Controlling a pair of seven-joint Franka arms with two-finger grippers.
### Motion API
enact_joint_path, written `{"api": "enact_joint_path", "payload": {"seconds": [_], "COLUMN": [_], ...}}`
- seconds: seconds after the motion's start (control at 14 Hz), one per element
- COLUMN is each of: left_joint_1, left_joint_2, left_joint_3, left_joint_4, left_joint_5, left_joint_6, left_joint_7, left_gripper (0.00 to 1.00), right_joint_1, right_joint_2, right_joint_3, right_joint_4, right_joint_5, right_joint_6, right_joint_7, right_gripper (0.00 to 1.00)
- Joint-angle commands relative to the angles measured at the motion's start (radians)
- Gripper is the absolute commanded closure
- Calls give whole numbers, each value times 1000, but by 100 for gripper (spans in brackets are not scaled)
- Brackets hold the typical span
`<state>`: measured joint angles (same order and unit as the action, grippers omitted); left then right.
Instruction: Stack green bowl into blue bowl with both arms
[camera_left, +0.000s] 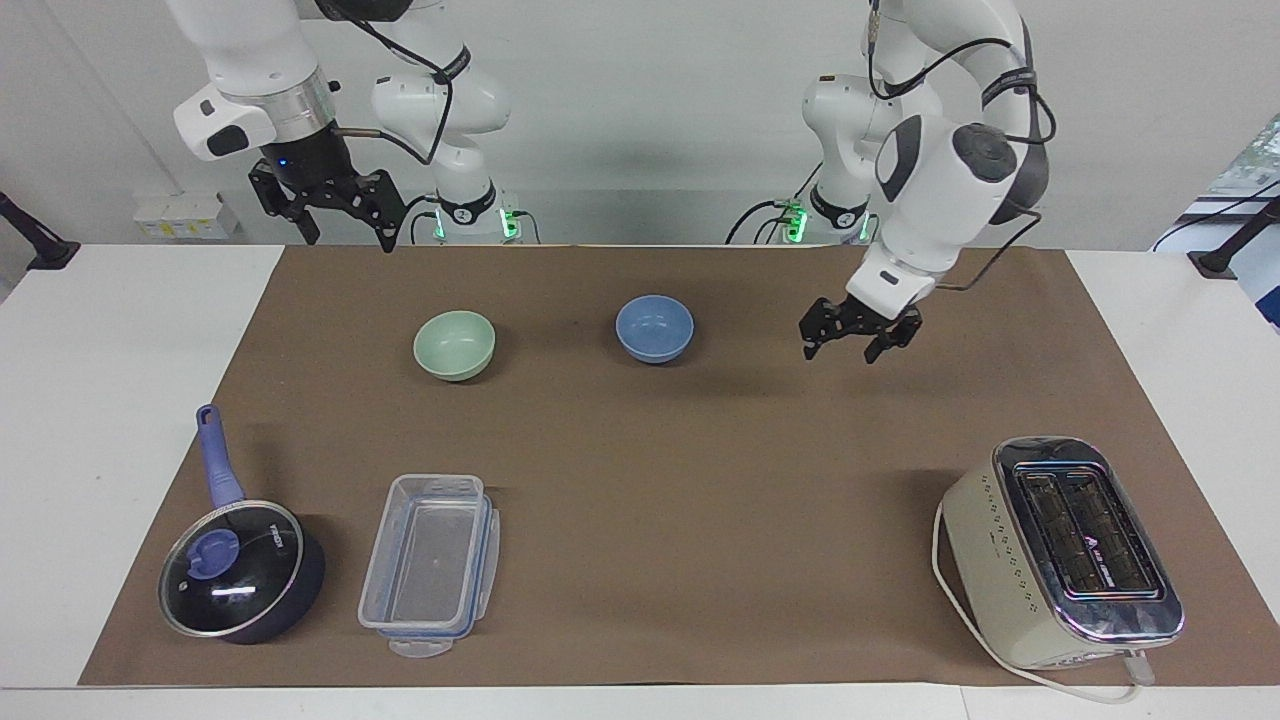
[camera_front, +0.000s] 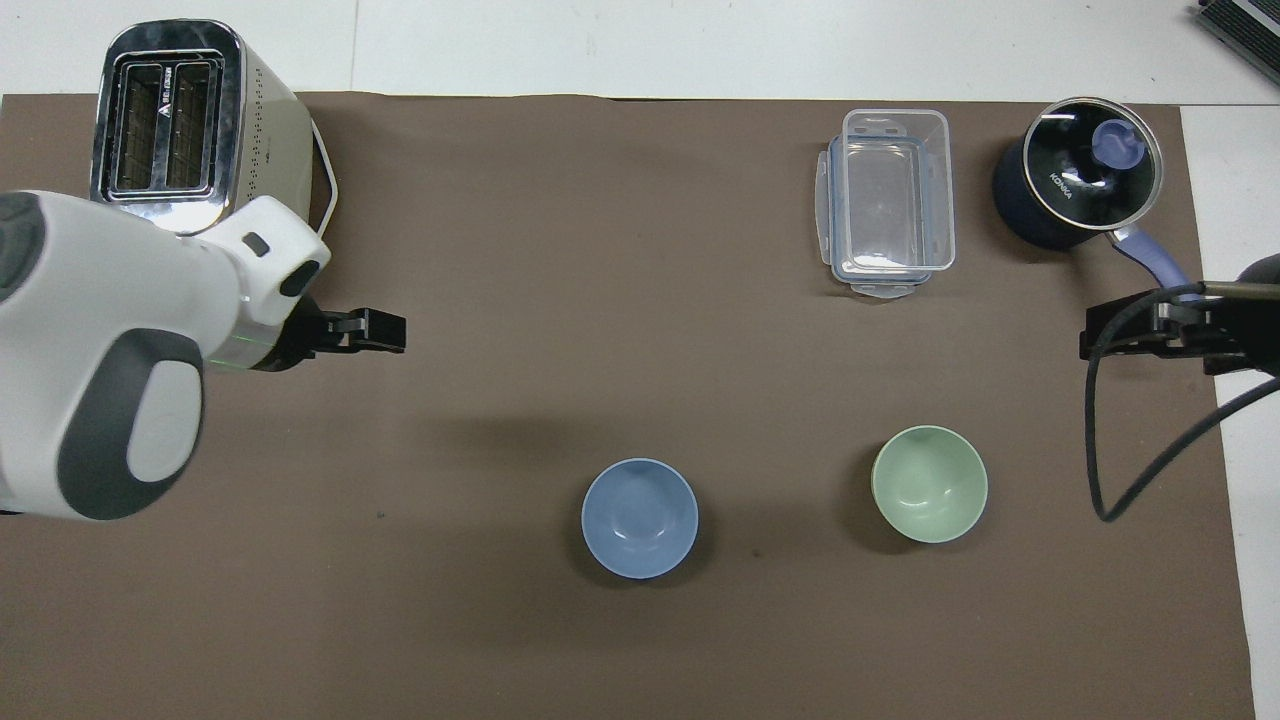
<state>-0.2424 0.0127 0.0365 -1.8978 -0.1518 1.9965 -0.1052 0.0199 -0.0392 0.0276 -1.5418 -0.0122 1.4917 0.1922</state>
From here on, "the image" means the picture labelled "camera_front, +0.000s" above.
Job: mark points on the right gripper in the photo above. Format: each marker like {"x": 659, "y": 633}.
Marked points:
{"x": 1258, "y": 272}

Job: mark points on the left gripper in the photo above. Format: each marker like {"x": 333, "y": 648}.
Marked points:
{"x": 298, "y": 340}

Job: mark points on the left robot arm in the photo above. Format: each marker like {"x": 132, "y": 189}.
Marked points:
{"x": 90, "y": 300}

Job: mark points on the blue bowl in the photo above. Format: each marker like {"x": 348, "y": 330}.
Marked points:
{"x": 640, "y": 518}

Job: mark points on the green bowl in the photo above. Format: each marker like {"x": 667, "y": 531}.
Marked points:
{"x": 929, "y": 484}

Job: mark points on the glass pot lid blue knob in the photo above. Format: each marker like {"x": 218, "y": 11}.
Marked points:
{"x": 1085, "y": 170}

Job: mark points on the dark blue saucepan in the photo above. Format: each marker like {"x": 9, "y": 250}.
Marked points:
{"x": 1015, "y": 215}

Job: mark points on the silver two-slot toaster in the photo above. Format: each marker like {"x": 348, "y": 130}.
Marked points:
{"x": 165, "y": 125}

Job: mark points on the clear plastic food container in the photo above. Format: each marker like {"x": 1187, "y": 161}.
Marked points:
{"x": 895, "y": 190}

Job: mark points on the clear container lid blue seal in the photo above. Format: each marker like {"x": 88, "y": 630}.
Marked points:
{"x": 824, "y": 200}

